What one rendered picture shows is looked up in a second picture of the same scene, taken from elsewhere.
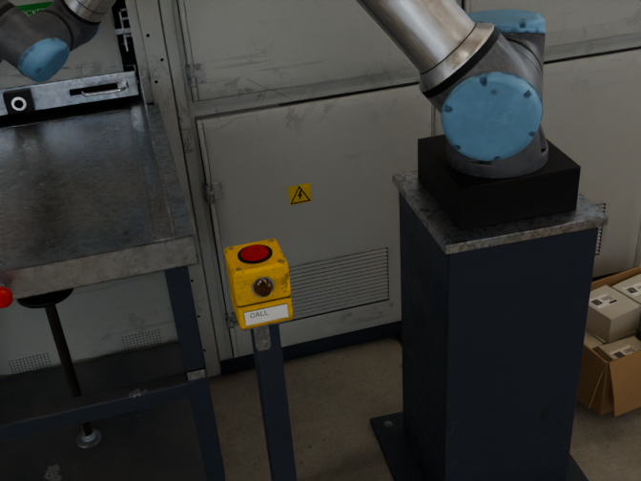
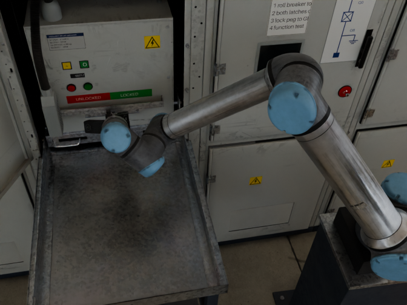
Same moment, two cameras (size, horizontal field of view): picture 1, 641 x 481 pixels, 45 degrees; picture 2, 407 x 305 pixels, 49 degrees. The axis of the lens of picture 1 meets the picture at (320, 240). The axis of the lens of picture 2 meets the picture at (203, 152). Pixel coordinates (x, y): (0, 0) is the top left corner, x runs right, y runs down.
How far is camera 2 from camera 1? 0.86 m
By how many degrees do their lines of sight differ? 15
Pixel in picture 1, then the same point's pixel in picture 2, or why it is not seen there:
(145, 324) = not seen: hidden behind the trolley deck
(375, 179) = (297, 175)
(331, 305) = (258, 224)
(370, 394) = (272, 275)
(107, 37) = (168, 106)
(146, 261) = (202, 293)
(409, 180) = (329, 223)
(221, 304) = not seen: hidden behind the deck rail
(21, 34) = (143, 159)
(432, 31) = (380, 227)
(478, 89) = (397, 261)
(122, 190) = (183, 231)
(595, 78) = not seen: outside the picture
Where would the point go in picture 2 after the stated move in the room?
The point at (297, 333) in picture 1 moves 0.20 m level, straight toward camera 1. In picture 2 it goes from (237, 235) to (240, 267)
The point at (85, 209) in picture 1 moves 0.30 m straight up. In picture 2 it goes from (166, 247) to (165, 190)
